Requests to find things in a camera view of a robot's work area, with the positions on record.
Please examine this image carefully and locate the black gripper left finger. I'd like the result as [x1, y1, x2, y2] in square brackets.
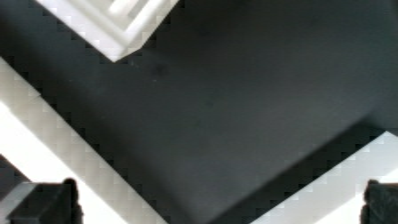
[0, 178, 83, 224]

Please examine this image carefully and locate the white U-shaped obstacle wall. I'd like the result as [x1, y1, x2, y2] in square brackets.
[0, 58, 398, 224]

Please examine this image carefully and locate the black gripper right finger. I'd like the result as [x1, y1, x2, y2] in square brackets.
[360, 180, 398, 224]

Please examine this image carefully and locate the white cabinet body box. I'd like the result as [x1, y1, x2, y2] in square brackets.
[35, 0, 179, 62]

